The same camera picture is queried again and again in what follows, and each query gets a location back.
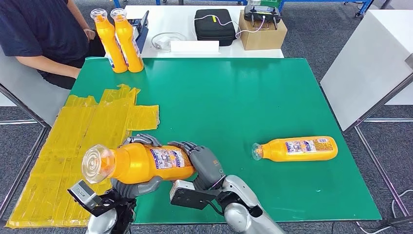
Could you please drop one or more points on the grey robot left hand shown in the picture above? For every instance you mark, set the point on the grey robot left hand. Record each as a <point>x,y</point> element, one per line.
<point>129,190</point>

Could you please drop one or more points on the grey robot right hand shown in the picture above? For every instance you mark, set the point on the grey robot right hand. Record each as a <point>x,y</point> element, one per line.
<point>208,168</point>

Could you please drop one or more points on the person's left hand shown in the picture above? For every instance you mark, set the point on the person's left hand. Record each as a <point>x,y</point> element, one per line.
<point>88,35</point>

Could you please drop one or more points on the orange detergent bottle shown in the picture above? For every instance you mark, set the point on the orange detergent bottle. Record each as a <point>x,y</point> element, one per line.
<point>135,164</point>
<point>106,42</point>
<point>129,45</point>
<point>277,153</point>

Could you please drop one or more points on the person's right forearm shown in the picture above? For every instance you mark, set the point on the person's right forearm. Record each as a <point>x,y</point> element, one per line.
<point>48,66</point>

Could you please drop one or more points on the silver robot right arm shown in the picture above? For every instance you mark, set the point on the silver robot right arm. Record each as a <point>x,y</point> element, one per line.
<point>245,219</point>

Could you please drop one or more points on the blue metal rack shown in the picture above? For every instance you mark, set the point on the blue metal rack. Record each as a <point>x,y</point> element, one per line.
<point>116,4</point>
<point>157,1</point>
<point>364,5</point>

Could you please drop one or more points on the black smartphone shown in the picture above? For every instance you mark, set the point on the black smartphone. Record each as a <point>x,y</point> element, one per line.
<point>137,22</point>

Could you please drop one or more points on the tablet with blue cover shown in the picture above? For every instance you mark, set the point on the tablet with blue cover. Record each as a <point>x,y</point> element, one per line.
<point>143,35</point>

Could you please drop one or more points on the person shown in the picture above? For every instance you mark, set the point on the person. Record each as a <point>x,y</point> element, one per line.
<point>32,25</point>

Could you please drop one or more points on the green table mat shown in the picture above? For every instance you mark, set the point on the green table mat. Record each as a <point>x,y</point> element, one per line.
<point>226,106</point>

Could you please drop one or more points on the yellow plastic sheet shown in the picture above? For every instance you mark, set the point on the yellow plastic sheet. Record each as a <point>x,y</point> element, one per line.
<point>64,135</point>

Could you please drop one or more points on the white side table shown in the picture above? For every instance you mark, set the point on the white side table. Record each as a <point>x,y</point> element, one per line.
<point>366,64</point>
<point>25,93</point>

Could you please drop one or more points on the long white box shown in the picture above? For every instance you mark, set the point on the long white box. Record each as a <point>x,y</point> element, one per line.
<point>194,46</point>

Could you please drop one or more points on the black zip case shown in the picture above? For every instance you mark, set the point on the black zip case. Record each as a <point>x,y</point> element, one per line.
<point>214,32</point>

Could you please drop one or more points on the brown cardboard box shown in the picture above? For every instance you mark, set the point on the brown cardboard box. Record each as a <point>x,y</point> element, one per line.
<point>263,40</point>

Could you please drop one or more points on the black remote controller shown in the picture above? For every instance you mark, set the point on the black remote controller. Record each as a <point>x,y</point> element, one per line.
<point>262,13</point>

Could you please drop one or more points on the white plastic container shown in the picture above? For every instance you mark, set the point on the white plastic container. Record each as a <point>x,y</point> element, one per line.
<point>254,2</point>

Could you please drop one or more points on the green plastic bin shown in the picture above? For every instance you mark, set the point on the green plastic bin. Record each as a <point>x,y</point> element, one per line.
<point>270,3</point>

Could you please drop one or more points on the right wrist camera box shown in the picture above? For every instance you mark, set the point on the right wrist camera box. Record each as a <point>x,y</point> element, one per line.
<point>190,197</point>

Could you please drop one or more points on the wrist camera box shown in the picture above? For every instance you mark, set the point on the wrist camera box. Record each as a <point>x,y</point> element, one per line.
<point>190,197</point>
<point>82,195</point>

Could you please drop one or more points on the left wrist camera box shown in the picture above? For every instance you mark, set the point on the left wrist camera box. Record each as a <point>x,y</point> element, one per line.
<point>82,195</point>

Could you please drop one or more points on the grey metal table frame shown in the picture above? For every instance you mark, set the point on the grey metal table frame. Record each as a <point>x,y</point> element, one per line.
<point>377,104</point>
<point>22,108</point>

